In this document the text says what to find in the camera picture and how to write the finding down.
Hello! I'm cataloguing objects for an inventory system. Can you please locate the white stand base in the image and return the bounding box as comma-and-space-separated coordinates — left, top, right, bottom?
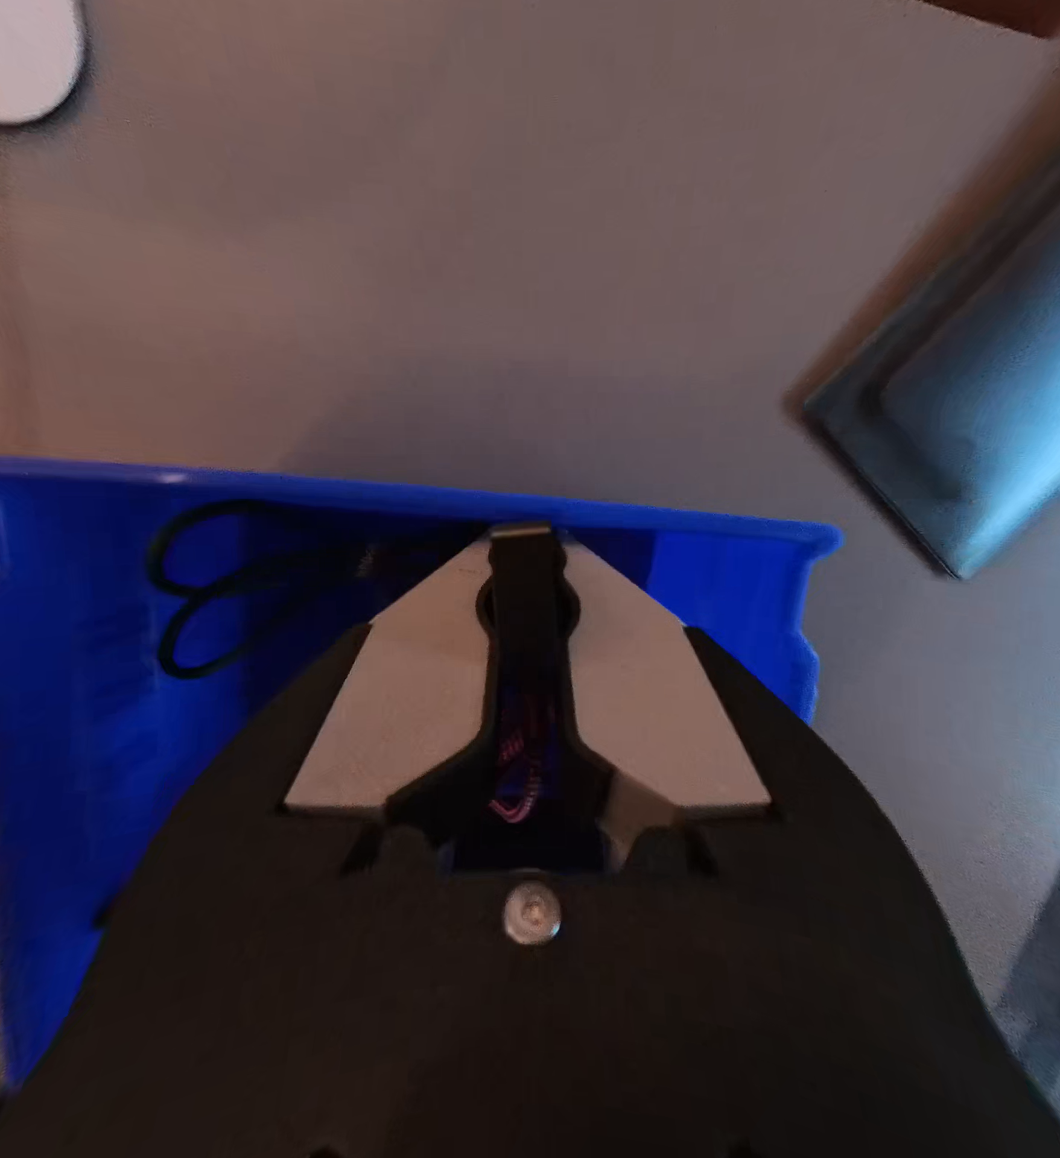
0, 0, 89, 128

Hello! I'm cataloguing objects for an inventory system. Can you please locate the black charging case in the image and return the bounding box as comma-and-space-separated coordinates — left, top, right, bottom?
800, 113, 1060, 581

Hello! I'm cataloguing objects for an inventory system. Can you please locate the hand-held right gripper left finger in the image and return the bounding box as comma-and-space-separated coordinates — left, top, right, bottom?
283, 534, 497, 810

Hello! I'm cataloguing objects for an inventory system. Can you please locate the grey usb hub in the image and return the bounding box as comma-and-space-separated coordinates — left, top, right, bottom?
479, 518, 582, 707

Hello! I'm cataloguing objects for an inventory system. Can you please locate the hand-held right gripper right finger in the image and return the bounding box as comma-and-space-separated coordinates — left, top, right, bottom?
559, 538, 774, 862

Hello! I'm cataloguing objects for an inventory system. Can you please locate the blue plastic storage bin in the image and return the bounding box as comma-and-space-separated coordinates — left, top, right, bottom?
0, 453, 845, 1089

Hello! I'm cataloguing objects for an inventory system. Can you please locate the thick black braided cable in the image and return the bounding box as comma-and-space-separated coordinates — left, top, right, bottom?
146, 500, 463, 680

